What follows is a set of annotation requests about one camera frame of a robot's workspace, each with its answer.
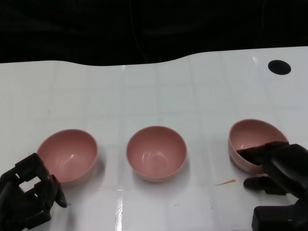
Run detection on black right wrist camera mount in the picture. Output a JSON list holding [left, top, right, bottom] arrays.
[[251, 199, 308, 231]]

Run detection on orange wooden sliver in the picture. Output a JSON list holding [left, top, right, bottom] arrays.
[[214, 179, 236, 186]]

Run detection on pink plastic bowl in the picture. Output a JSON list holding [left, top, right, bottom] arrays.
[[126, 125, 188, 183], [228, 118, 289, 174], [36, 128, 99, 184]]

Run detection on black round table grommet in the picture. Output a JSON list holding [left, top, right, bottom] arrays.
[[268, 60, 292, 76]]

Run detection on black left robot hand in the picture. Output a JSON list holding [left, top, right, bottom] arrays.
[[0, 153, 68, 231]]

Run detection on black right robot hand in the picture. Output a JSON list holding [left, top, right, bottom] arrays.
[[236, 141, 308, 202]]

